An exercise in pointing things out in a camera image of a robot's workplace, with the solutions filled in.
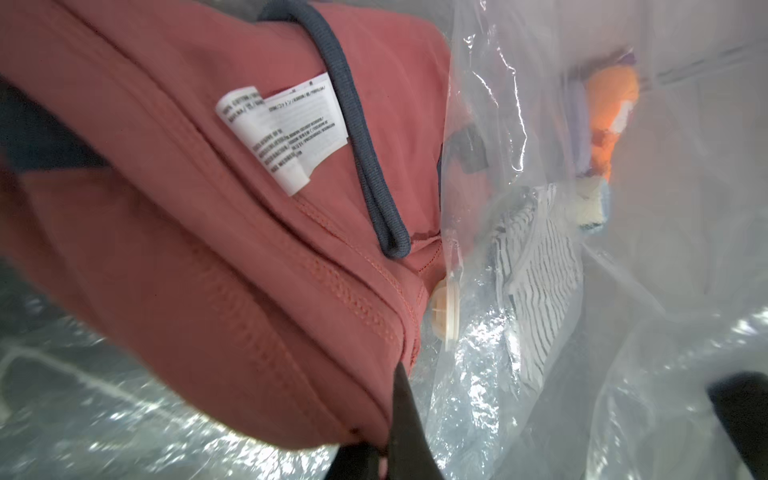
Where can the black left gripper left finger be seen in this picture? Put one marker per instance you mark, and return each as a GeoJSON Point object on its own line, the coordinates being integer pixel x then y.
{"type": "Point", "coordinates": [354, 462]}

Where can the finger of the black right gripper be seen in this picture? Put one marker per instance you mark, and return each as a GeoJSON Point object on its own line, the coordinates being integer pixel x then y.
{"type": "Point", "coordinates": [740, 404]}

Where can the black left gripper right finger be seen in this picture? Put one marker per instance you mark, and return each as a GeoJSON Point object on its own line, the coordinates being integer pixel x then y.
{"type": "Point", "coordinates": [408, 453]}

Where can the clear plastic vacuum bag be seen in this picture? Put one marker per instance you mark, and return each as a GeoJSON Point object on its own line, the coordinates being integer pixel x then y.
{"type": "Point", "coordinates": [384, 239]}

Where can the thin striped white shirt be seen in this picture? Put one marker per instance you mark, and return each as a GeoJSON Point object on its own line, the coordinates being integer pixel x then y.
{"type": "Point", "coordinates": [538, 279]}

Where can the red shirt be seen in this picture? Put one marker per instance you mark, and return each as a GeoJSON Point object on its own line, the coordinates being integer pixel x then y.
{"type": "Point", "coordinates": [127, 199]}

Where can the purple glasses case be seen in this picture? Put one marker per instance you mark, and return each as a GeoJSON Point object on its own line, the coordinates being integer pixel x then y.
{"type": "Point", "coordinates": [578, 122]}

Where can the orange plush toy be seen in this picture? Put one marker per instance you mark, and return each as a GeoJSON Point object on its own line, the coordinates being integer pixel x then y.
{"type": "Point", "coordinates": [612, 94]}

